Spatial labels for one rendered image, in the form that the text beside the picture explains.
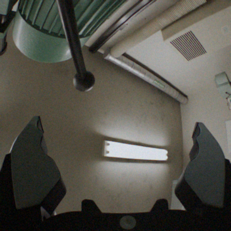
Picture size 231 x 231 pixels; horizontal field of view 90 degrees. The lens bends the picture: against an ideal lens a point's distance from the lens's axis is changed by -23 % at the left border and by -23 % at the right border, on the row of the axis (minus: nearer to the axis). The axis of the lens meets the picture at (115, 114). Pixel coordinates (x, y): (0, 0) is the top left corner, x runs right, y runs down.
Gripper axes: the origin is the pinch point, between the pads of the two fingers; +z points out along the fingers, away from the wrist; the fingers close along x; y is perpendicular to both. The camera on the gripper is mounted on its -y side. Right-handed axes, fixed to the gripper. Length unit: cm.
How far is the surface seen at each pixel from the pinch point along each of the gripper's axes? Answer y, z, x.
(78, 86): 1.6, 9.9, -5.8
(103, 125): 99, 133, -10
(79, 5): -10.2, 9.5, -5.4
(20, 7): -12.2, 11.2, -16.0
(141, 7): -37, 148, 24
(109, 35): -2, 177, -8
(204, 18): -35, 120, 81
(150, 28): -15, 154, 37
